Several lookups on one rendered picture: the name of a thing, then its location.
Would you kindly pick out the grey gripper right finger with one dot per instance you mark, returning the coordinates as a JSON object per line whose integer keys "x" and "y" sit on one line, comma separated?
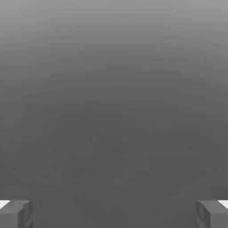
{"x": 213, "y": 214}

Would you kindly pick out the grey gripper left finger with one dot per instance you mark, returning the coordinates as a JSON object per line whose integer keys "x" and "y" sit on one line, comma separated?
{"x": 15, "y": 214}

